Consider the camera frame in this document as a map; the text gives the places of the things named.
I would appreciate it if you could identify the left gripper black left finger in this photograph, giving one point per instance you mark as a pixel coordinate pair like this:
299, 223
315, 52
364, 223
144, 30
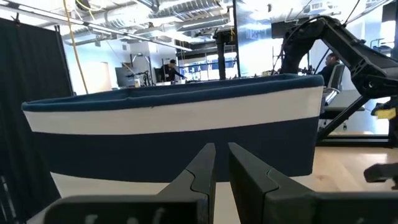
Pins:
186, 205

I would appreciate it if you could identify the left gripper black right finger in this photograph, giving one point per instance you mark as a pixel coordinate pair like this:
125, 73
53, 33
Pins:
264, 199

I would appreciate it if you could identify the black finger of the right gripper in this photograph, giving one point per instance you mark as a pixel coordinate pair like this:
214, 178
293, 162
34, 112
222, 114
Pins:
381, 173

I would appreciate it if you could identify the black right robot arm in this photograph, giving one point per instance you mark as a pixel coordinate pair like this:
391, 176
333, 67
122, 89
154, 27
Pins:
351, 53

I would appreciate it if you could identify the blue white striped fabric basket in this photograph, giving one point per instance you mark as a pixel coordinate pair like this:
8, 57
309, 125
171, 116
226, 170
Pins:
155, 118

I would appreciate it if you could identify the yellow and blue item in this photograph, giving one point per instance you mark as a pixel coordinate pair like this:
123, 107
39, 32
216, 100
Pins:
385, 113

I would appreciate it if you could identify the grey office chair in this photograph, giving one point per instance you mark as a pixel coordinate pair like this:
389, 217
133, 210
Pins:
337, 81

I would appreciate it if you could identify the seated person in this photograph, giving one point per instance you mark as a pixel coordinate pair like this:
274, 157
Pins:
329, 70

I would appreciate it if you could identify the standing person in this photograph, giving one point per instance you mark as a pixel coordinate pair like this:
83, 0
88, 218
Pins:
171, 71

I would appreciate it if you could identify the grey computer monitor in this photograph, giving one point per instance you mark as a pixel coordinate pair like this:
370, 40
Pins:
124, 77

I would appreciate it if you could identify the black curtain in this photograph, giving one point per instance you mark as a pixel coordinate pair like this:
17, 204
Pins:
31, 93

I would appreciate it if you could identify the black vertical frame post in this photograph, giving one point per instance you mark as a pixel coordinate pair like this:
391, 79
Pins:
393, 132

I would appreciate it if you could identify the black horizontal frame bar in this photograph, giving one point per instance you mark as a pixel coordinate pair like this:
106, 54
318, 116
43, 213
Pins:
351, 140

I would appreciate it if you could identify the black camera stand pole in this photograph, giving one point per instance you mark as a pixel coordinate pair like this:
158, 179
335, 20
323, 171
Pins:
221, 56

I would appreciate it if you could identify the black table frame leg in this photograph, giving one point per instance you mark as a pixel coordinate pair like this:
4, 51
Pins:
6, 202

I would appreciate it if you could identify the long ceiling light rail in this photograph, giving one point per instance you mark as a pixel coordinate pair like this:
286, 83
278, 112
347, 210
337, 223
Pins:
93, 26

